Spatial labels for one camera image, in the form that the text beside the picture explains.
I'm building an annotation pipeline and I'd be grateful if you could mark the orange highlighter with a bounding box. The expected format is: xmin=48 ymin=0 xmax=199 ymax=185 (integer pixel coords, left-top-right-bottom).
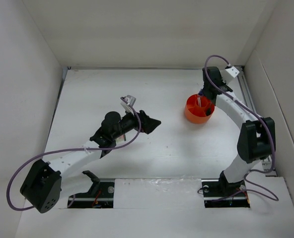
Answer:
xmin=116 ymin=134 xmax=126 ymax=143

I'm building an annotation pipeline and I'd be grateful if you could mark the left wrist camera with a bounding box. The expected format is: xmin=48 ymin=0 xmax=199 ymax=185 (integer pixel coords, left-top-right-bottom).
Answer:
xmin=121 ymin=95 xmax=136 ymax=112

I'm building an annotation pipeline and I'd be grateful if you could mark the purple cable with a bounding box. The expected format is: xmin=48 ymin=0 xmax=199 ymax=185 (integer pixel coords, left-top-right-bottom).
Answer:
xmin=204 ymin=55 xmax=279 ymax=203
xmin=6 ymin=97 xmax=142 ymax=211

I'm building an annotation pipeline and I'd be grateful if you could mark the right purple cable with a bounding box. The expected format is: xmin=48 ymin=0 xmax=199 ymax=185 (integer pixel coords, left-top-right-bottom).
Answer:
xmin=204 ymin=55 xmax=279 ymax=203

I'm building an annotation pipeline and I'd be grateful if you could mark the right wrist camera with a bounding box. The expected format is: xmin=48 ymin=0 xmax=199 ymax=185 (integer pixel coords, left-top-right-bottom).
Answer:
xmin=222 ymin=66 xmax=240 ymax=84

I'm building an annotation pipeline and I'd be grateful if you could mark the orange round organizer container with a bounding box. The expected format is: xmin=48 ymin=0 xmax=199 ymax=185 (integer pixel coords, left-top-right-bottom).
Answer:
xmin=184 ymin=94 xmax=215 ymax=124

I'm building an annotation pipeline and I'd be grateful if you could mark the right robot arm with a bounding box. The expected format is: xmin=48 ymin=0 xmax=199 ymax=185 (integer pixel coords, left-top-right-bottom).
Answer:
xmin=202 ymin=66 xmax=276 ymax=197

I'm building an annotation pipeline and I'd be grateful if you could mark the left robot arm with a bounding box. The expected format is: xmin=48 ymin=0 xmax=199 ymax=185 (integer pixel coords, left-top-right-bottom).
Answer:
xmin=20 ymin=110 xmax=161 ymax=213

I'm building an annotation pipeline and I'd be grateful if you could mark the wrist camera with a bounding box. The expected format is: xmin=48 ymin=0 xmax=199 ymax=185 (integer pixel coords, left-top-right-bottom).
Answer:
xmin=121 ymin=95 xmax=136 ymax=112
xmin=222 ymin=66 xmax=240 ymax=84

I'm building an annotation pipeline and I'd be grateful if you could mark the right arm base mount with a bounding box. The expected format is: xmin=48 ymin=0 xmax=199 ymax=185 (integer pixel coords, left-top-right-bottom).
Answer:
xmin=198 ymin=178 xmax=250 ymax=208

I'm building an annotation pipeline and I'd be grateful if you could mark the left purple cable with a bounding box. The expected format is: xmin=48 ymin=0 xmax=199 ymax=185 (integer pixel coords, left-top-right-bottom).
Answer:
xmin=6 ymin=97 xmax=142 ymax=211

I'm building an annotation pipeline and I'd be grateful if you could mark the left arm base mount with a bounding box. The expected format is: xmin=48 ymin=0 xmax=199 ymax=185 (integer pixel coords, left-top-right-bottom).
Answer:
xmin=67 ymin=179 xmax=115 ymax=209

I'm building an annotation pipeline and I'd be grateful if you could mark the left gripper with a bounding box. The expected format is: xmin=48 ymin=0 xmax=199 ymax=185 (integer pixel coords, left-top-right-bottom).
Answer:
xmin=112 ymin=106 xmax=160 ymax=140

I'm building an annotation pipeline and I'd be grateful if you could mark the white pen red cap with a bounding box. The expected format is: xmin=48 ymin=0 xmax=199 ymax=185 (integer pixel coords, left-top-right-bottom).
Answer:
xmin=197 ymin=96 xmax=202 ymax=108

